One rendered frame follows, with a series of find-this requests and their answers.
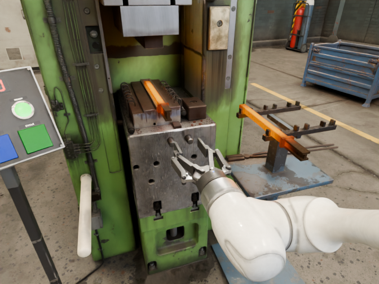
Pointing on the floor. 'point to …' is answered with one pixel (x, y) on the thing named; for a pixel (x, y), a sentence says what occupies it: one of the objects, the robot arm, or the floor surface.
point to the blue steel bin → (344, 69)
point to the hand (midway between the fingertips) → (189, 148)
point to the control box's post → (29, 221)
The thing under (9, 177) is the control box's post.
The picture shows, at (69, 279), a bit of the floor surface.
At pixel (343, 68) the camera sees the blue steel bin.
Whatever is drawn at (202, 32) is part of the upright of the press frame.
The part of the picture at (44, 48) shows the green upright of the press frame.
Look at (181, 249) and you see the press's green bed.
